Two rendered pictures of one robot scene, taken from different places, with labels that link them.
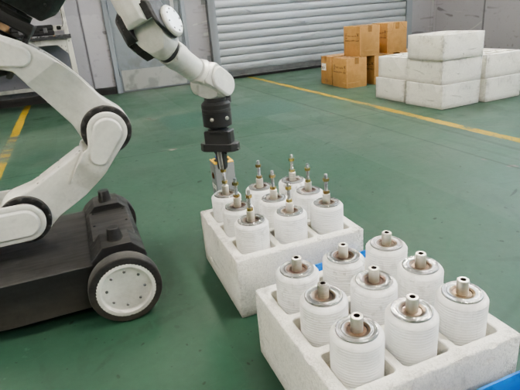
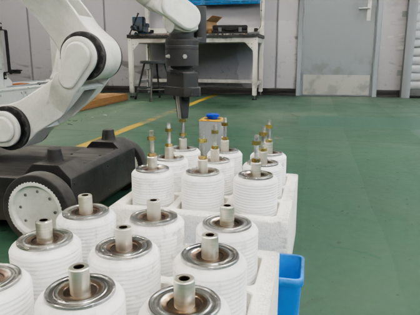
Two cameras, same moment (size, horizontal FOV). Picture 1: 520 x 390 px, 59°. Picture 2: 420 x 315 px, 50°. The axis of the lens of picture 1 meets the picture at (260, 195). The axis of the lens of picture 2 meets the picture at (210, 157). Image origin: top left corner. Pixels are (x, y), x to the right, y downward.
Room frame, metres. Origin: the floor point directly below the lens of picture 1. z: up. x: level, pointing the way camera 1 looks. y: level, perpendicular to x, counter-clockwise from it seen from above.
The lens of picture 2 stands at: (0.41, -0.62, 0.50)
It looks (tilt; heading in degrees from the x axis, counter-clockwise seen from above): 13 degrees down; 33
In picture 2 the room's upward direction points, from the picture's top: straight up
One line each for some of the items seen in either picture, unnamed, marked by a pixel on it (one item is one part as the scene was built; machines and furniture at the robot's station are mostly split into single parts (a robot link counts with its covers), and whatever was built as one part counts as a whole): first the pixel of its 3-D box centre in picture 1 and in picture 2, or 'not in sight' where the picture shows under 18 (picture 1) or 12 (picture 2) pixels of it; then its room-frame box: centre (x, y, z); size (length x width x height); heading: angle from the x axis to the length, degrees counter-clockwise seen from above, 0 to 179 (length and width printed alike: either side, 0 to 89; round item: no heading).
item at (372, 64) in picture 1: (375, 67); not in sight; (5.13, -1.37, 0.15); 0.30 x 0.24 x 0.30; 21
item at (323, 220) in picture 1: (327, 230); (254, 215); (1.25, -0.19, 0.16); 0.10 x 0.10 x 0.18
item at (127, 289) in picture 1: (125, 286); (40, 208); (1.13, 0.40, 0.10); 0.20 x 0.05 x 0.20; 110
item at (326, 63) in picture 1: (337, 68); not in sight; (5.33, -0.99, 0.15); 0.30 x 0.24 x 0.30; 109
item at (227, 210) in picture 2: (386, 238); (227, 215); (0.97, -0.29, 0.26); 0.02 x 0.02 x 0.03
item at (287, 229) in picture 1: (291, 239); (202, 211); (1.21, -0.08, 0.16); 0.10 x 0.10 x 0.18
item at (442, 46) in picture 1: (444, 45); not in sight; (3.71, -1.53, 0.45); 0.39 x 0.39 x 0.18; 21
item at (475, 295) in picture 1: (462, 292); (184, 304); (0.75, -0.37, 0.25); 0.08 x 0.08 x 0.01
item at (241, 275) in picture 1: (277, 244); (214, 222); (1.32, -0.04, 0.09); 0.39 x 0.39 x 0.18; 19
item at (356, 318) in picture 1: (356, 323); not in sight; (0.67, -0.15, 0.26); 0.02 x 0.02 x 0.03
